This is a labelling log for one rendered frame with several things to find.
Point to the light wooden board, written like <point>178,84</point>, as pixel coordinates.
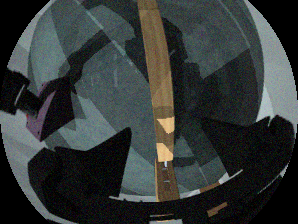
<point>160,77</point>

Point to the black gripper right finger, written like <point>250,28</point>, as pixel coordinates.
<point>232,143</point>

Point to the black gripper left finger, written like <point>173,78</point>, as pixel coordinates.
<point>105,163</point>

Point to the wooden post with slot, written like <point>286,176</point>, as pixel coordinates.
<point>166,183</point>

